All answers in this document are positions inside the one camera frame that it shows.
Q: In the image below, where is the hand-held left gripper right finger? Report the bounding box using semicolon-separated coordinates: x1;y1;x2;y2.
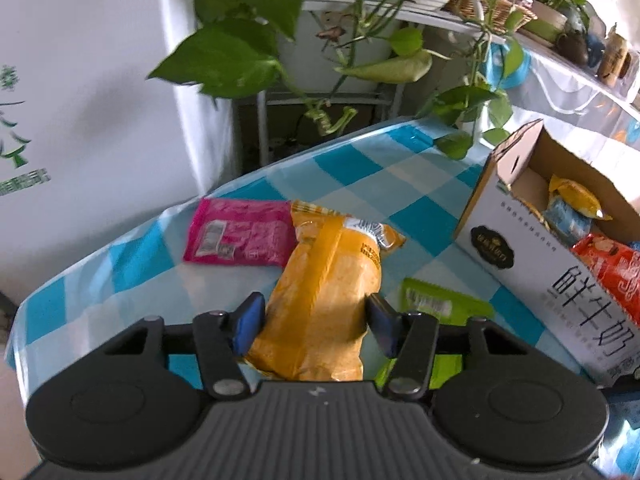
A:
367;294;526;400

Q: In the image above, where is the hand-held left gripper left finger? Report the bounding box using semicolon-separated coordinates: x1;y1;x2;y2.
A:
112;292;266;401

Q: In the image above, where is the large yellow snack packet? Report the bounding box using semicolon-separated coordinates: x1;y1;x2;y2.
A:
242;200;407;382

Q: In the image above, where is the cardboard box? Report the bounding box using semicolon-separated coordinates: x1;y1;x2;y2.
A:
452;119;640;386

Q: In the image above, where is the blue snack packet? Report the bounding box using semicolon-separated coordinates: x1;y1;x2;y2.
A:
542;195;593;248

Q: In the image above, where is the bright green snack packet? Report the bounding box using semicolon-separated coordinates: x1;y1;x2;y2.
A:
375;277;496;391

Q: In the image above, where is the pink snack packet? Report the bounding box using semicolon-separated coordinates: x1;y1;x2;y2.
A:
182;197;296;267

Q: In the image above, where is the blue checked tablecloth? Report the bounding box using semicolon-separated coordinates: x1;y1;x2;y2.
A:
5;117;640;480

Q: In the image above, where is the metal plant stand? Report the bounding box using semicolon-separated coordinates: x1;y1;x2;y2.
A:
232;0;496;171

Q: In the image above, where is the small yellow snack packet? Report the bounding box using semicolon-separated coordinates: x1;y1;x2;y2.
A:
547;174;613;222

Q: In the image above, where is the large red snack packet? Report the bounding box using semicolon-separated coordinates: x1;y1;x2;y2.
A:
570;234;640;331

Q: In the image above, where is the large white plant pot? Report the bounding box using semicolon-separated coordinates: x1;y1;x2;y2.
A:
275;0;401;96

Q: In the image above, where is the white refrigerator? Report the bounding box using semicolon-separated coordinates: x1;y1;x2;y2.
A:
0;0;241;306

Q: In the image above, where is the green pothos plant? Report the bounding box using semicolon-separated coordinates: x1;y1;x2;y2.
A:
145;0;531;161

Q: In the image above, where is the grey white printed tablecloth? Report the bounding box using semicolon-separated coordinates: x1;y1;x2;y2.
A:
505;42;640;151

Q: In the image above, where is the brown teapot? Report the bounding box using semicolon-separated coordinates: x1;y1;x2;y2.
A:
555;30;591;67

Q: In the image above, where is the wicker basket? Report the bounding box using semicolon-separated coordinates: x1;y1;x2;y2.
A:
445;0;538;36

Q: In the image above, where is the green and white plant pot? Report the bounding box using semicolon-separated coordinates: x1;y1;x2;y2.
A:
525;0;571;43

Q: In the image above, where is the brown bottle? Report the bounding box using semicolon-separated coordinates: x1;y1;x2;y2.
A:
597;25;632;88

